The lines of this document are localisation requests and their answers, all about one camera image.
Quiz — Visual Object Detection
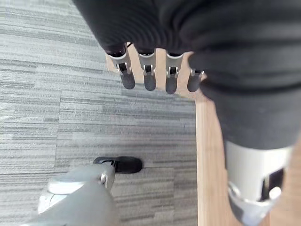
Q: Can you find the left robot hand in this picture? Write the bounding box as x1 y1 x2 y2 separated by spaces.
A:
71 0 301 226

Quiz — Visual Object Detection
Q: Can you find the light wooden desk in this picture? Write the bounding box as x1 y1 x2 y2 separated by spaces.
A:
105 41 301 226

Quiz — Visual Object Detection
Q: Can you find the dark robot foot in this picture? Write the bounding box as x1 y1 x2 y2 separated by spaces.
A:
93 156 143 174

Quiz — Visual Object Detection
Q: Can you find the silver robot leg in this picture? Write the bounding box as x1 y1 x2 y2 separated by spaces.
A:
22 162 122 226

